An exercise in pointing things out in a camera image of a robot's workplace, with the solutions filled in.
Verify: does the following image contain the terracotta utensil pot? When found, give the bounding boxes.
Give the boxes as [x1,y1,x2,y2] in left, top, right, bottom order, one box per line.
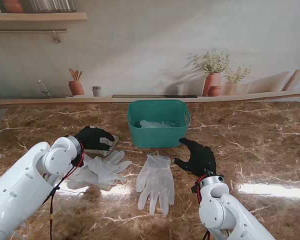
[67,80,85,96]

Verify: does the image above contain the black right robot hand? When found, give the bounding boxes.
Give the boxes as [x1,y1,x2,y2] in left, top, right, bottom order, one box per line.
[174,137,217,177]

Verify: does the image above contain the red black right arm cables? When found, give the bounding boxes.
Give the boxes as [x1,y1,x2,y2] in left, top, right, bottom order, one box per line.
[193,174,211,240]

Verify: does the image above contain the small dried flower bouquet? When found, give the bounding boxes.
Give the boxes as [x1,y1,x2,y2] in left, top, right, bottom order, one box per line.
[224,65,253,84]

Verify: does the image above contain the pale wooden cutting board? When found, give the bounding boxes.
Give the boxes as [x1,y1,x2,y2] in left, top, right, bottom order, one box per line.
[282,65,300,91]

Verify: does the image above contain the wooden wall shelf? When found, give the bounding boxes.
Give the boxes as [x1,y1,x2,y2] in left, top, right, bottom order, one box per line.
[0,11,88,22]

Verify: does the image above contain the teal plastic basket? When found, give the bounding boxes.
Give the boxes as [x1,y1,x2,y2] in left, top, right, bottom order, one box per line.
[127,99,192,149]

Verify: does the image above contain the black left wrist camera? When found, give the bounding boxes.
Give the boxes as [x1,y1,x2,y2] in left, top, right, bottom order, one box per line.
[71,153,85,168]

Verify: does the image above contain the row of glass jars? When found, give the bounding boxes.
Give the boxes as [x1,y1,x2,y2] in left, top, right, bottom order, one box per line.
[29,0,77,13]

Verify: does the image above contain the chrome faucet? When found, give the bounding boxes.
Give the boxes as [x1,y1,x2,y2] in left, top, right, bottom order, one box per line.
[37,79,52,98]

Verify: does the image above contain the terracotta jar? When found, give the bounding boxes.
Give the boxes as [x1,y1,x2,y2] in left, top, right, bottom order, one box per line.
[2,0,25,14]

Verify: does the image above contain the metal wall rail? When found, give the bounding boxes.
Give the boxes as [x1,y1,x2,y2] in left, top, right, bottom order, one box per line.
[0,28,67,33]

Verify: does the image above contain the red black arm cables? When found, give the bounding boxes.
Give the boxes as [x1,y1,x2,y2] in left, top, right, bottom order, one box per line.
[49,143,86,240]
[193,174,211,240]

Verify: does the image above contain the red black left arm cables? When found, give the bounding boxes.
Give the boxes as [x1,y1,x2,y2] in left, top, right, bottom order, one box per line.
[49,143,86,240]

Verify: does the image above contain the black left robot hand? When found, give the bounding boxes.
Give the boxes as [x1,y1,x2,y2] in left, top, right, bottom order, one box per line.
[74,125,116,152]

